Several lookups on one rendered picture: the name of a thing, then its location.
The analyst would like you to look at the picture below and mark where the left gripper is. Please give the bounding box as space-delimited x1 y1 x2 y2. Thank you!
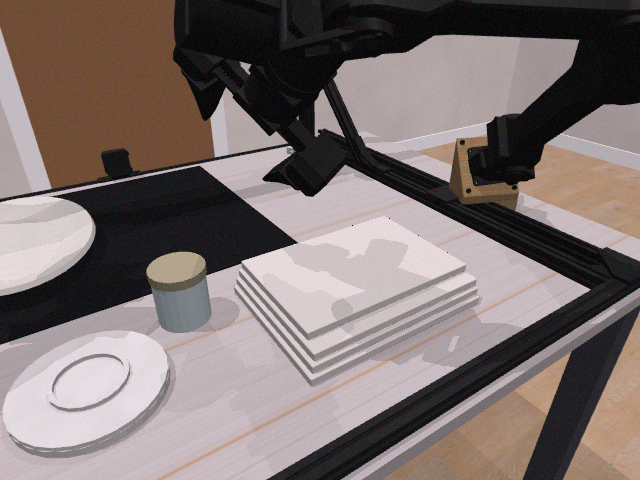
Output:
173 45 347 197

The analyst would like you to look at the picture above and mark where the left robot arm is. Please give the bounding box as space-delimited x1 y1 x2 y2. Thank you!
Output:
174 0 640 186

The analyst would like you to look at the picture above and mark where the black rectangular mat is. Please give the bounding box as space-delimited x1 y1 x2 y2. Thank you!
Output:
0 166 298 345

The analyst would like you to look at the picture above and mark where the white saucer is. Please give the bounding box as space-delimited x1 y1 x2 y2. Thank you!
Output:
2 330 170 458

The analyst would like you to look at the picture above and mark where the white round platter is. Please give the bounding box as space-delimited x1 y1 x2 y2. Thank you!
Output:
0 197 96 296

